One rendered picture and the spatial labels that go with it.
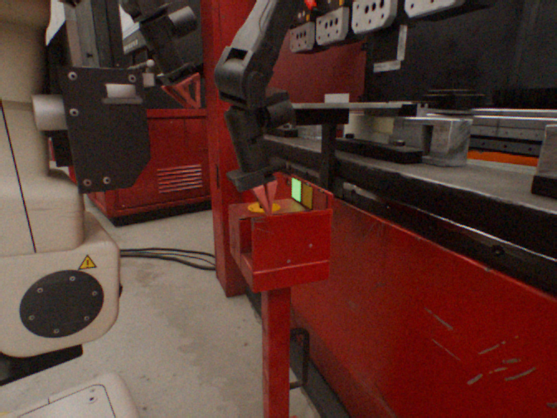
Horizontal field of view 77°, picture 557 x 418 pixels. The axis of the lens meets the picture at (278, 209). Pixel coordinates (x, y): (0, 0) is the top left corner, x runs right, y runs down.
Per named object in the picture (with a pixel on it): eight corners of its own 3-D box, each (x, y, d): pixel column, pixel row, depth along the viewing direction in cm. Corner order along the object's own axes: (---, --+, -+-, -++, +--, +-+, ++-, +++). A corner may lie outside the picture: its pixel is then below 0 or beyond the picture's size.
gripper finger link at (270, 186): (287, 216, 64) (274, 168, 61) (251, 230, 62) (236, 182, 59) (274, 207, 70) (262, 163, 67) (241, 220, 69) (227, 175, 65)
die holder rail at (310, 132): (266, 130, 164) (265, 109, 161) (278, 130, 166) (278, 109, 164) (317, 141, 120) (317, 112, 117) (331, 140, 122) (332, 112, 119)
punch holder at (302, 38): (289, 53, 128) (290, 2, 124) (310, 55, 131) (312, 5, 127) (308, 47, 115) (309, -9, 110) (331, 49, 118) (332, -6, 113)
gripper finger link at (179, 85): (201, 101, 91) (182, 66, 86) (213, 101, 86) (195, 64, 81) (179, 114, 89) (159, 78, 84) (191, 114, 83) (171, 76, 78)
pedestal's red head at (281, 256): (230, 252, 83) (226, 178, 78) (292, 244, 88) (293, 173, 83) (253, 294, 65) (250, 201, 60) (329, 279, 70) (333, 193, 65)
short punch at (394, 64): (370, 71, 93) (373, 32, 90) (376, 72, 93) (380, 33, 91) (396, 68, 84) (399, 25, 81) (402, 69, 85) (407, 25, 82)
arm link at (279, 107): (213, 65, 57) (248, 74, 52) (263, 53, 63) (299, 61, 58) (220, 133, 64) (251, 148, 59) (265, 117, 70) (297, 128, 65)
